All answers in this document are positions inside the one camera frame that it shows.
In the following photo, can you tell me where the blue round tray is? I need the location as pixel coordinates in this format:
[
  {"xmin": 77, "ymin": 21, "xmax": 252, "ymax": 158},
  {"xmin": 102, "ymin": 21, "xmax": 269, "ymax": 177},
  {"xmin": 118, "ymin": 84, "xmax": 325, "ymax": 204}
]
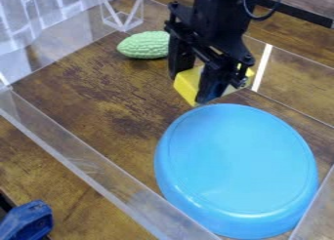
[{"xmin": 154, "ymin": 103, "xmax": 318, "ymax": 240}]

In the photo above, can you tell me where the blue clamp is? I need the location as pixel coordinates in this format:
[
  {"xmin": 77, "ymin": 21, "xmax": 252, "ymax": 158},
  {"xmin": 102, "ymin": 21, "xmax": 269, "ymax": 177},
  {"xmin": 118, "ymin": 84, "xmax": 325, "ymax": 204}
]
[{"xmin": 0, "ymin": 200, "xmax": 53, "ymax": 240}]

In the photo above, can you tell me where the yellow brick with label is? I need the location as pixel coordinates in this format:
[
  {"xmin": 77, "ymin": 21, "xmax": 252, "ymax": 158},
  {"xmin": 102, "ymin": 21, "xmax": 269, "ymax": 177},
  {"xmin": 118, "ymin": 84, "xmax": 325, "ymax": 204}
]
[{"xmin": 174, "ymin": 65, "xmax": 255, "ymax": 107}]

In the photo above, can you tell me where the clear acrylic enclosure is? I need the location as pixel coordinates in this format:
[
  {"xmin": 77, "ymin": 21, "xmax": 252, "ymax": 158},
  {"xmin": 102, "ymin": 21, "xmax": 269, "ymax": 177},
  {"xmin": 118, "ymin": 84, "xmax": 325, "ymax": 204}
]
[{"xmin": 0, "ymin": 8, "xmax": 334, "ymax": 240}]

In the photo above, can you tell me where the black cable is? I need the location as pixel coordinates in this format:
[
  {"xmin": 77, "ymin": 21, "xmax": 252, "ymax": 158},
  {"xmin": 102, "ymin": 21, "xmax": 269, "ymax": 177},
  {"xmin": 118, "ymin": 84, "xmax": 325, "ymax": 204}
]
[{"xmin": 242, "ymin": 0, "xmax": 282, "ymax": 22}]

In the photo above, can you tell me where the green knobbly toy vegetable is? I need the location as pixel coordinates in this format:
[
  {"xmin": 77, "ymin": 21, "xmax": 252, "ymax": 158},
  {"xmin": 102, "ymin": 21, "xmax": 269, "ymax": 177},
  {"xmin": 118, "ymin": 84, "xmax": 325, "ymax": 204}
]
[{"xmin": 116, "ymin": 31, "xmax": 170, "ymax": 60}]

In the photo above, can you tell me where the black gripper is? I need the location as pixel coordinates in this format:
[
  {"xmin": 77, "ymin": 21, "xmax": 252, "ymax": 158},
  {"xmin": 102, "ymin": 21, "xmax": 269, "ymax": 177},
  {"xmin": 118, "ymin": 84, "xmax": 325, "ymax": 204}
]
[{"xmin": 164, "ymin": 0, "xmax": 256, "ymax": 104}]

